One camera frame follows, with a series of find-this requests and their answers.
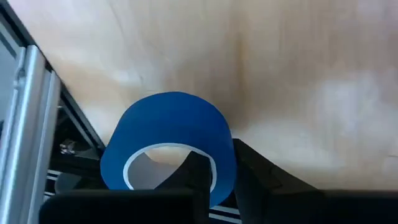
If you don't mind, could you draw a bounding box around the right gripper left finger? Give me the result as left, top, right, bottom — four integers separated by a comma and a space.
136, 151, 215, 224

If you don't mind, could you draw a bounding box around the silver aluminium extrusion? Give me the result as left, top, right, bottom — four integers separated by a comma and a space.
0, 21, 62, 224

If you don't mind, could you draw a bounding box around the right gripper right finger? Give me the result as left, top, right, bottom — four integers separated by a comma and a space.
232, 138, 325, 224

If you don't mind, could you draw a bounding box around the dark blue tape roll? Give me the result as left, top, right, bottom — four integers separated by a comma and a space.
99, 91, 238, 208

